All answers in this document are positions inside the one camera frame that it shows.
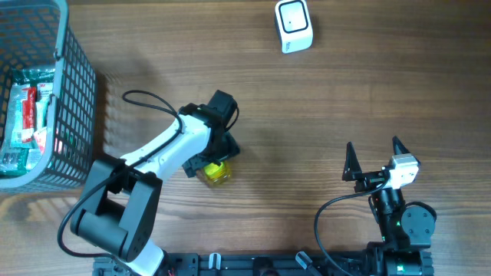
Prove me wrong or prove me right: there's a grey plastic mesh basket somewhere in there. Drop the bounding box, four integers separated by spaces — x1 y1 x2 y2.
1 1 97 193

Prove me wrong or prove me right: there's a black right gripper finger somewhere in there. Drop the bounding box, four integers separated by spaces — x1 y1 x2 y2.
392 136 410 155
343 142 362 175

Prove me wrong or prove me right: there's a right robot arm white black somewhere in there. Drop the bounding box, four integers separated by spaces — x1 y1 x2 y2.
342 137 437 275

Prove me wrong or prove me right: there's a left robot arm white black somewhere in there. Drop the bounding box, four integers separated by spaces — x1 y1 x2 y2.
60 102 239 275

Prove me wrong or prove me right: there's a yellow oil bottle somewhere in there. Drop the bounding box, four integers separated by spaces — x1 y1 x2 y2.
196 161 232 188

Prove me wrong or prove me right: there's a green 3M gloves package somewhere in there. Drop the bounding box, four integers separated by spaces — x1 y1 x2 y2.
1 66 55 178

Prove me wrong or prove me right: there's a white barcode scanner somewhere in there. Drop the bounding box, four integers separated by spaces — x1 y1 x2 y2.
275 0 314 54

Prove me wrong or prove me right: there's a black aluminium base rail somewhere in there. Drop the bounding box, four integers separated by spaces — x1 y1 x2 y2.
91 251 434 276

